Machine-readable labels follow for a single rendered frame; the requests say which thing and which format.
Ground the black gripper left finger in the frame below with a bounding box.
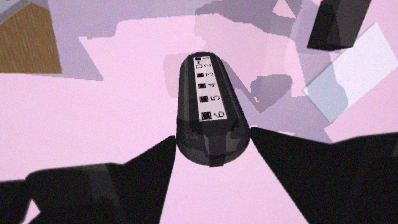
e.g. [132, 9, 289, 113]
[24, 135, 177, 224]

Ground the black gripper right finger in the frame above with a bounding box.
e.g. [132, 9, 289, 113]
[250, 127, 398, 224]

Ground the dark grey rounded unit with white label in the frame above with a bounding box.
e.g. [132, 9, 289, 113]
[176, 51, 251, 168]

